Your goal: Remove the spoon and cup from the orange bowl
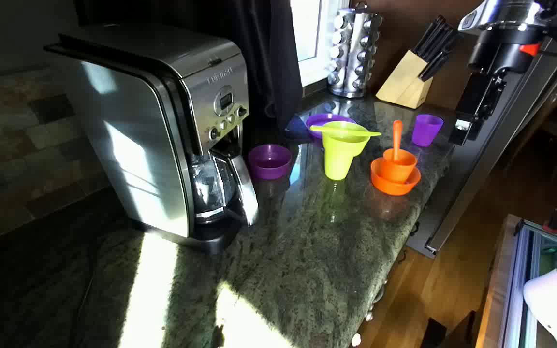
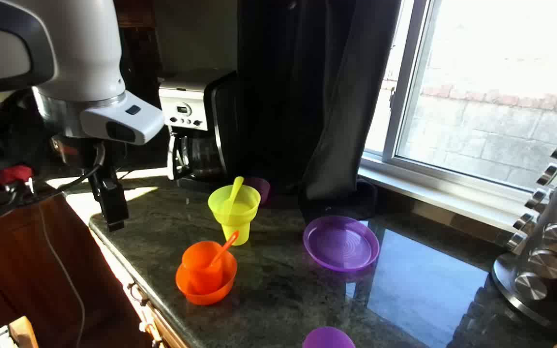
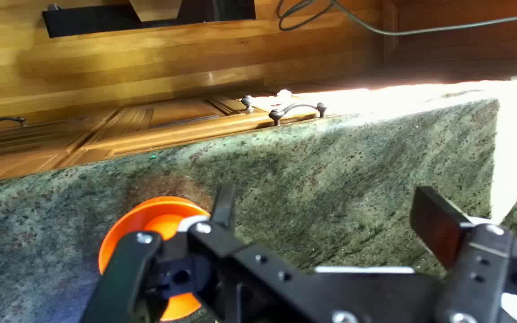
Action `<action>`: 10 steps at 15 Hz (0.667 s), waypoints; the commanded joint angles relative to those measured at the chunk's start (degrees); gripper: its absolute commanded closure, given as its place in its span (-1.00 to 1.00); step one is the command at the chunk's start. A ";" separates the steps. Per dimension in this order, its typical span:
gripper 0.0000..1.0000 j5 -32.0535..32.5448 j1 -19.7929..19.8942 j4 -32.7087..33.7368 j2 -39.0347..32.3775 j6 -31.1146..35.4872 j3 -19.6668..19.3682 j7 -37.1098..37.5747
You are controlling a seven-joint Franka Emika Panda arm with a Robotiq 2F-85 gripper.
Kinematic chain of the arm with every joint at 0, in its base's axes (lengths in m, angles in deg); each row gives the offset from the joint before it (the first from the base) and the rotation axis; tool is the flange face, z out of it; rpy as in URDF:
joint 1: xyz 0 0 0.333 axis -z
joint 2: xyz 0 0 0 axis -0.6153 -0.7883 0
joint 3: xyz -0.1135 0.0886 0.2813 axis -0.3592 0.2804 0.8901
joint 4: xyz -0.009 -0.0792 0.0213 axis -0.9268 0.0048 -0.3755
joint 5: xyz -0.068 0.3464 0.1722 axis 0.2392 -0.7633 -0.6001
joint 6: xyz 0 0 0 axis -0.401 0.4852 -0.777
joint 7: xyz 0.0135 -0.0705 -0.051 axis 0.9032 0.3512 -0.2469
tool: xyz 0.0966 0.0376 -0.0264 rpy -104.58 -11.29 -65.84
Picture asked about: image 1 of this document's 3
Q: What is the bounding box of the lime green plastic spoon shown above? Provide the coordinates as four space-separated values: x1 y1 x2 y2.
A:
309 124 380 138

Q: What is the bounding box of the stainless steel coffee maker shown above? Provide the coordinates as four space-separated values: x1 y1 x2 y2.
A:
46 24 257 252

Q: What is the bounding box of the orange plastic spoon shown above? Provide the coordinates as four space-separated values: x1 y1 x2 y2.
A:
392 120 404 163

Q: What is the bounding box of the purple plastic plate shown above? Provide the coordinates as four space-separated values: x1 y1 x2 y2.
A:
303 115 353 142

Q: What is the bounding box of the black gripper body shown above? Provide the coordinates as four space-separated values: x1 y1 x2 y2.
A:
448 39 520 145

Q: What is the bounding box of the orange plastic cup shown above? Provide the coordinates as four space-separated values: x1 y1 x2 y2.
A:
380 149 417 182

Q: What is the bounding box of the window frame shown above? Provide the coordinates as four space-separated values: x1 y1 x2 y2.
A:
289 0 349 87

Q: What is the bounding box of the purple plastic cup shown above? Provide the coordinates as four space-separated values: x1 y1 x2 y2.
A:
411 115 444 147

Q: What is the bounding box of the metal spice rack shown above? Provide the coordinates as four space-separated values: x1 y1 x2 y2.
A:
326 6 382 99

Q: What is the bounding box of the purple plastic bowl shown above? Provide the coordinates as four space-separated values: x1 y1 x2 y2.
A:
247 144 291 180

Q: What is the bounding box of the aluminium rail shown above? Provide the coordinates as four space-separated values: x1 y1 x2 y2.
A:
407 39 557 258

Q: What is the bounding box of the orange plastic bowl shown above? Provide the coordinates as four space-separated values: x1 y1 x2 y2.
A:
369 159 421 198

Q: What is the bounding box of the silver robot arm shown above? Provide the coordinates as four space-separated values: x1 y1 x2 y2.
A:
448 0 557 145

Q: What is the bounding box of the wooden knife block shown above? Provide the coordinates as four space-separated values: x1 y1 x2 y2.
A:
375 18 456 109

